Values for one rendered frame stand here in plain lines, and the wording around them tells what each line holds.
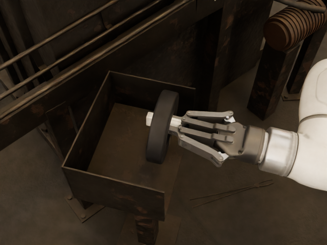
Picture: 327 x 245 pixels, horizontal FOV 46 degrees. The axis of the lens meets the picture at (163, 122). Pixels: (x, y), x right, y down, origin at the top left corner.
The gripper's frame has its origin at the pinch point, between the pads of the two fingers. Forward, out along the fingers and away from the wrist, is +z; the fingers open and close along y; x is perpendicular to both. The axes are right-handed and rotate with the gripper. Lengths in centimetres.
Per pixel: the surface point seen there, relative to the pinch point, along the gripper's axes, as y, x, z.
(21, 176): 11, -75, 58
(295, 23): 65, -18, -29
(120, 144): 0.0, -12.8, 9.7
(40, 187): 8, -75, 48
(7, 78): 52, -70, 85
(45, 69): 12.4, -7.9, 33.7
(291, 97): 80, -69, -43
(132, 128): 4.8, -12.3, 8.5
